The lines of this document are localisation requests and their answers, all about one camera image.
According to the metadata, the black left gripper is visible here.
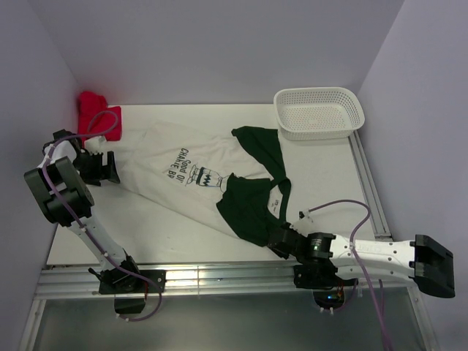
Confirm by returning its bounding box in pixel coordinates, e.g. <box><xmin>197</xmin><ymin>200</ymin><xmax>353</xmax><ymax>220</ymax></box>
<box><xmin>72</xmin><ymin>151</ymin><xmax>120</xmax><ymax>186</ymax></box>

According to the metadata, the dark green t-shirt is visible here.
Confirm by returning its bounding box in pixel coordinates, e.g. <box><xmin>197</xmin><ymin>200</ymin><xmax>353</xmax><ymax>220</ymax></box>
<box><xmin>216</xmin><ymin>127</ymin><xmax>292</xmax><ymax>246</ymax></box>

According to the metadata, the white printed t-shirt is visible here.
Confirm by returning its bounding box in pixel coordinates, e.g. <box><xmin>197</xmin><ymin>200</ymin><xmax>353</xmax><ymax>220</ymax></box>
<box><xmin>103</xmin><ymin>121</ymin><xmax>270</xmax><ymax>238</ymax></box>

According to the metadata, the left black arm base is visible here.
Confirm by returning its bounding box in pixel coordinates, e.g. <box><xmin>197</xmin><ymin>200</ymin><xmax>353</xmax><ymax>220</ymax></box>
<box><xmin>88</xmin><ymin>261</ymin><xmax>166</xmax><ymax>322</ymax></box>

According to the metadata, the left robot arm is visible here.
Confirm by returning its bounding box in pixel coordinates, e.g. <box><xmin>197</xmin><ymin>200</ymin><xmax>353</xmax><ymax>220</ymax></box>
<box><xmin>24</xmin><ymin>129</ymin><xmax>143</xmax><ymax>292</ymax></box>

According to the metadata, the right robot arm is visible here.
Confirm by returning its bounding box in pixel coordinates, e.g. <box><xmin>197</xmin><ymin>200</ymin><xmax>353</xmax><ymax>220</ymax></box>
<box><xmin>268</xmin><ymin>228</ymin><xmax>456</xmax><ymax>298</ymax></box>

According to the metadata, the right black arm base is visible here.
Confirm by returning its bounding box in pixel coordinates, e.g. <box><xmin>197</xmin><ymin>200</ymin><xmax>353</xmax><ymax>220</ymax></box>
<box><xmin>293</xmin><ymin>264</ymin><xmax>358</xmax><ymax>312</ymax></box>

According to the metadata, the red t-shirt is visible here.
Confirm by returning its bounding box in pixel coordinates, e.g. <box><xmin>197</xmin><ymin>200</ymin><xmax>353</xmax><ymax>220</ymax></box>
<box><xmin>78</xmin><ymin>91</ymin><xmax>122</xmax><ymax>141</ymax></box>

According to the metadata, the white perforated plastic basket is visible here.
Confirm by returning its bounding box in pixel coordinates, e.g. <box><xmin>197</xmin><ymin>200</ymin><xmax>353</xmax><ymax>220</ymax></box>
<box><xmin>273</xmin><ymin>87</ymin><xmax>365</xmax><ymax>141</ymax></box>

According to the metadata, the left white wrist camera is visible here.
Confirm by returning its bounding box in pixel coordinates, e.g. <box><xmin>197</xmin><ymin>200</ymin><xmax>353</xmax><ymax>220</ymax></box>
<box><xmin>85</xmin><ymin>136</ymin><xmax>107</xmax><ymax>153</ymax></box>

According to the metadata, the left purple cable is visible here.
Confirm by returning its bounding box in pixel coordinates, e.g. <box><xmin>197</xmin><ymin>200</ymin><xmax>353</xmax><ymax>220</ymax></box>
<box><xmin>42</xmin><ymin>110</ymin><xmax>164</xmax><ymax>323</ymax></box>

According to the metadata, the purple cable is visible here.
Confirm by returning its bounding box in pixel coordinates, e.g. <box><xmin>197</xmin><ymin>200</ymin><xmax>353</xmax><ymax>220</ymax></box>
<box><xmin>42</xmin><ymin>110</ymin><xmax>164</xmax><ymax>323</ymax></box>
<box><xmin>299</xmin><ymin>199</ymin><xmax>394</xmax><ymax>351</ymax></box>

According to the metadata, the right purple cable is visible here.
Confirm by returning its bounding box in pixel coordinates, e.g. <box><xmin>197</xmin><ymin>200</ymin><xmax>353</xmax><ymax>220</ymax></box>
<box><xmin>299</xmin><ymin>199</ymin><xmax>394</xmax><ymax>351</ymax></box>

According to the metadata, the aluminium rail frame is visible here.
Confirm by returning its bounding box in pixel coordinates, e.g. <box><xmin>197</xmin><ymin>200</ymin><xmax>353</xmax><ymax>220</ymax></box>
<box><xmin>21</xmin><ymin>131</ymin><xmax>443</xmax><ymax>351</ymax></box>

